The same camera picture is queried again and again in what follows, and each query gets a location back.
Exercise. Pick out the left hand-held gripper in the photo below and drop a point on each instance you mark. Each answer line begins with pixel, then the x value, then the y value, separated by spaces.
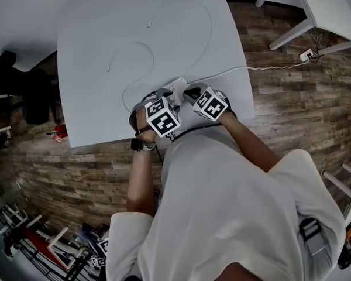
pixel 163 119

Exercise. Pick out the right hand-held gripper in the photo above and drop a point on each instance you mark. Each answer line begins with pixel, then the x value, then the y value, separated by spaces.
pixel 213 107

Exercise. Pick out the white power strip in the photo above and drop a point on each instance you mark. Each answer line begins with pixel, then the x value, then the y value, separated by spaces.
pixel 178 86

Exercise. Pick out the person's left forearm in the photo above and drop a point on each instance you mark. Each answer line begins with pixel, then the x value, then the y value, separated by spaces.
pixel 141 183

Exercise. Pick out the person's right forearm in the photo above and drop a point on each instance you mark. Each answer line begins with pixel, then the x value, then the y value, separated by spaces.
pixel 251 145

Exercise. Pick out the person's left hand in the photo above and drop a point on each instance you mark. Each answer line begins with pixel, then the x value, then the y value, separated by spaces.
pixel 143 124

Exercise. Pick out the black watch with metal band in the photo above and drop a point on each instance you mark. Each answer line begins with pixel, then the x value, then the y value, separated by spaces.
pixel 137 144

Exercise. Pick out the red fire extinguisher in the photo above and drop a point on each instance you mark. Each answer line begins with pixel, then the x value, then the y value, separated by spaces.
pixel 60 130

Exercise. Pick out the white floor socket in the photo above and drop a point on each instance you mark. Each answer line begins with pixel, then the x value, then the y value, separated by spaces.
pixel 305 56

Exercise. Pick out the person's white t-shirt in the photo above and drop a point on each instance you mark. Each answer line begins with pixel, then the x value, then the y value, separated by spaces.
pixel 228 209

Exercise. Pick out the black office chair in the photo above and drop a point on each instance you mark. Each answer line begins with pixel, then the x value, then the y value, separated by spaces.
pixel 35 98

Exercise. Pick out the white side table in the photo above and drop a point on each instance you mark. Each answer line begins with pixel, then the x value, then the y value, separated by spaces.
pixel 333 7

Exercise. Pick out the white cabinet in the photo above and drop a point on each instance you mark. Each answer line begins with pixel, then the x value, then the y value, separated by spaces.
pixel 336 181

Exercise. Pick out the red board with white frame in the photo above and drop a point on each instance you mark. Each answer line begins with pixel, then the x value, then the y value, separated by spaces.
pixel 38 241

